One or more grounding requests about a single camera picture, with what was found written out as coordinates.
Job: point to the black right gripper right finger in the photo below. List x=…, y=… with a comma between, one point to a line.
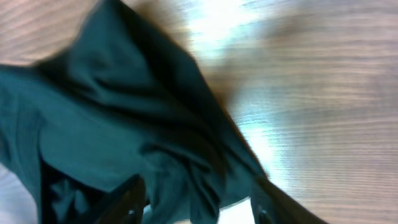
x=270, y=205

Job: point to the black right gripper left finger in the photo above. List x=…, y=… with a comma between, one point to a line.
x=124, y=205

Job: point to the black t-shirt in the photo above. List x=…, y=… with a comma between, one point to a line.
x=122, y=100

